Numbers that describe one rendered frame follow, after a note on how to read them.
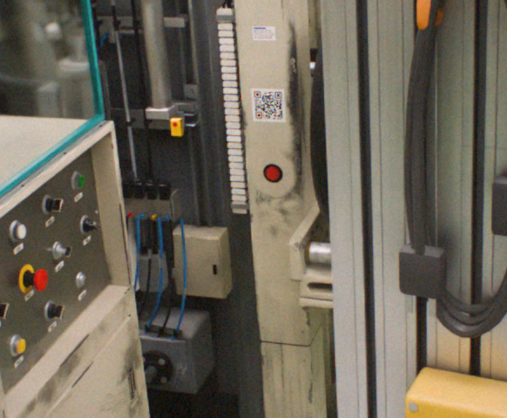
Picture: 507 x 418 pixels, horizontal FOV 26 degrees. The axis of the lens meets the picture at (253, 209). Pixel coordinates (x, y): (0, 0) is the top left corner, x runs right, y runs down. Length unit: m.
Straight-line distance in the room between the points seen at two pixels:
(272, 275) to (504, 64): 1.78
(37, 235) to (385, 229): 1.25
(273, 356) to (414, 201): 1.85
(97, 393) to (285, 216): 0.59
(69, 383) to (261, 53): 0.80
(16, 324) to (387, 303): 1.20
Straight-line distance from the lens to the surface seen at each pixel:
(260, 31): 2.32
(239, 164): 2.45
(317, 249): 2.38
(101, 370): 2.23
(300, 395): 2.68
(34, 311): 2.06
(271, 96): 2.36
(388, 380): 0.94
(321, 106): 2.14
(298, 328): 2.58
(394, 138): 0.84
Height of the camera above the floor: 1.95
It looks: 23 degrees down
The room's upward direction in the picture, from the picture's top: 4 degrees counter-clockwise
